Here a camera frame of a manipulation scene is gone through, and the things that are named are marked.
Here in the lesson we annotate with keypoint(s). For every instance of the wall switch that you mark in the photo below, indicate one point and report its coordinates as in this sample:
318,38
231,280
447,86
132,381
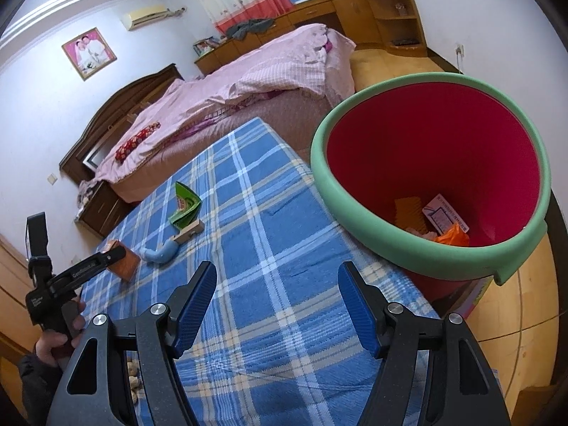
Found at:
53,179

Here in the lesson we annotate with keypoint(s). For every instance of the grey clothes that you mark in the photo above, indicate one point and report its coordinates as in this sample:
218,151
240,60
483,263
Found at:
248,29

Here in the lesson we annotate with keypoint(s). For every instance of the wooden block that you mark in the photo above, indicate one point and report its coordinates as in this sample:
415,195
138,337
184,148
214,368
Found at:
191,230

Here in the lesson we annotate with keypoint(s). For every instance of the dark wooden bed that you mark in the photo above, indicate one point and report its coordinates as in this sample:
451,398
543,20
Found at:
128,93

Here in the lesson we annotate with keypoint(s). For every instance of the red bin with green rim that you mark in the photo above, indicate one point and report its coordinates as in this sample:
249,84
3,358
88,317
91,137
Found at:
443,142

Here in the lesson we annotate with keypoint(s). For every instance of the light wooden wardrobe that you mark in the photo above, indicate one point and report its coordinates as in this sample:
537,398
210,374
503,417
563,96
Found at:
13,275

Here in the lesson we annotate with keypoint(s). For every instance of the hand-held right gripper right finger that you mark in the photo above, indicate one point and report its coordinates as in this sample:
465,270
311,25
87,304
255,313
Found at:
359,310

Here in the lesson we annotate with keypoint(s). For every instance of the blue plaid tablecloth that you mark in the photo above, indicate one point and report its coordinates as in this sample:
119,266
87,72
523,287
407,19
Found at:
266,239

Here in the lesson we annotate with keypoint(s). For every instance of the pile of peanuts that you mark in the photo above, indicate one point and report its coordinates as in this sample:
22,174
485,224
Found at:
133,370

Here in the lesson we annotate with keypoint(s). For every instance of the small glass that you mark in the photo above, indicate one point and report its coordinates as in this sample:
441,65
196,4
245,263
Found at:
402,9

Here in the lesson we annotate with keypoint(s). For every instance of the white printed box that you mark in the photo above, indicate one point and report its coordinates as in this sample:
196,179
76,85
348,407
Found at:
443,213

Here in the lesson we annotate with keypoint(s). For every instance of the red patterned pillow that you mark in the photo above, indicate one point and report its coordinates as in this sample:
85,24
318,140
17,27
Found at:
133,142

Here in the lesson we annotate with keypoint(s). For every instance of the brown box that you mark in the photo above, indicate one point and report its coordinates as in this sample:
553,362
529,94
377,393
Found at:
124,266

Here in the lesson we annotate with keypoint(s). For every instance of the wall air conditioner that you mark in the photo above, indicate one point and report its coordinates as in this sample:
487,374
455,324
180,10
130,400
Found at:
146,17

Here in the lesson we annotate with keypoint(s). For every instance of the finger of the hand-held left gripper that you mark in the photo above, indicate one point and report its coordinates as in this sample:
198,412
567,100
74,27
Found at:
84,273

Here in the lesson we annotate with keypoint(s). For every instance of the yellow ribbed cloth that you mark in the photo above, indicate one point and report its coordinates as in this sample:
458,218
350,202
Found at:
410,213

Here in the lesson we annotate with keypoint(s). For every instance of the crumpled cloth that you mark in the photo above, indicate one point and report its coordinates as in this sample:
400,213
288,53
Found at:
86,193

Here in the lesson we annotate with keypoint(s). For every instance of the green snack packet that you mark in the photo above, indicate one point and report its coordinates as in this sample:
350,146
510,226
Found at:
186,208

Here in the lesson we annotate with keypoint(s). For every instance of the person's left forearm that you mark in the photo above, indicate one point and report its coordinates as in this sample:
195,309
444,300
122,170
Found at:
35,386

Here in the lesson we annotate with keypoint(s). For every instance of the framed wall picture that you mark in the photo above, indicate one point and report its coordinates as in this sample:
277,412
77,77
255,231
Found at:
88,53

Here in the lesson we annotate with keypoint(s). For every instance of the crumpled white tissue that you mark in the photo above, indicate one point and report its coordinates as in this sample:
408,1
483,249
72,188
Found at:
421,232

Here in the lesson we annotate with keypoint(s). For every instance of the wall socket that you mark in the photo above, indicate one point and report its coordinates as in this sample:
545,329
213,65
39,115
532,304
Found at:
460,51

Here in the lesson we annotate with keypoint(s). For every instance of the orange plastic bag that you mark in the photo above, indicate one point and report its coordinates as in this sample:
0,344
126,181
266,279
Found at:
455,236

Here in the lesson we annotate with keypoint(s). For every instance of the flat black object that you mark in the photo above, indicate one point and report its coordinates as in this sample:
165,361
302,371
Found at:
404,42

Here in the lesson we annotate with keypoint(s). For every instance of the light blue curved tube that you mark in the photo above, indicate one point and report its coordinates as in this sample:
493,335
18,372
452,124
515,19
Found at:
159,253

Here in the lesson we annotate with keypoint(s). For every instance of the person's left hand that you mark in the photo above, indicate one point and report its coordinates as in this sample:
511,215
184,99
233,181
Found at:
53,350

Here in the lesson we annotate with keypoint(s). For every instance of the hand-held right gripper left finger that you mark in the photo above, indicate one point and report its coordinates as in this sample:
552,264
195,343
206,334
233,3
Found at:
195,306

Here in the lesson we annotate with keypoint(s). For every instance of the pink duvet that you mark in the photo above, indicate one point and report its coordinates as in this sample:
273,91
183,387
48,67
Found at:
266,71

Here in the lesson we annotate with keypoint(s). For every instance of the dark wooden nightstand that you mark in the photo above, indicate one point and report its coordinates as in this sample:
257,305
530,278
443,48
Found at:
106,208

